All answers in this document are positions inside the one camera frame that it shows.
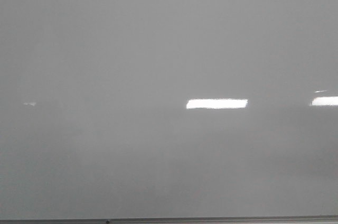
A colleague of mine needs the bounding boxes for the white whiteboard with metal frame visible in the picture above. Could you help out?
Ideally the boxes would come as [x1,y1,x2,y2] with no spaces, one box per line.
[1,0,337,219]

